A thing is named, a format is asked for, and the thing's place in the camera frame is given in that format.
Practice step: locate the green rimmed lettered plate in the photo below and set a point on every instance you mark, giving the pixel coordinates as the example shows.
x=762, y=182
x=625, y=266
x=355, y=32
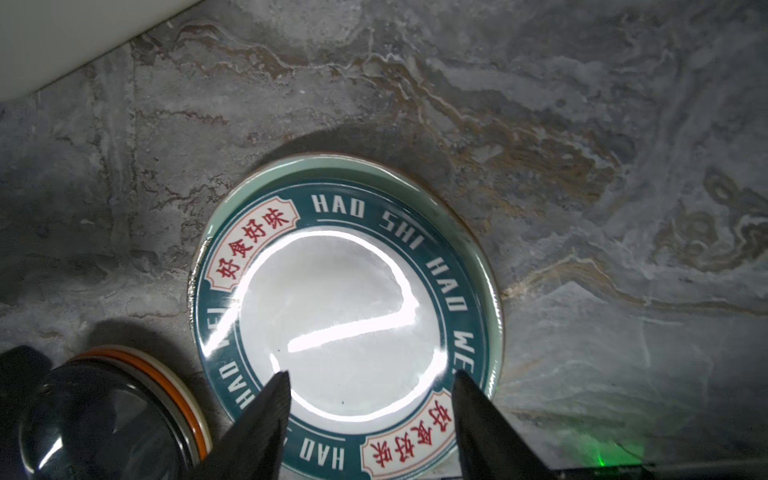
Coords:
x=368, y=291

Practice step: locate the black plate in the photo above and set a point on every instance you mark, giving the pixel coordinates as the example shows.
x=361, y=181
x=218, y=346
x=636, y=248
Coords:
x=112, y=412

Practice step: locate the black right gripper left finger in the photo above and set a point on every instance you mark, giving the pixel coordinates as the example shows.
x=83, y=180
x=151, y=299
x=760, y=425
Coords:
x=253, y=447

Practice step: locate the white plastic bin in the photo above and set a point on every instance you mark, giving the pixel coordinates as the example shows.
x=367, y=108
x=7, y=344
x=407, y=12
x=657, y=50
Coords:
x=42, y=41

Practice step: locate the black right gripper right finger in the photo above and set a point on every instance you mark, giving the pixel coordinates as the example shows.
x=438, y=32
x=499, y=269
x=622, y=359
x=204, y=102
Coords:
x=488, y=446

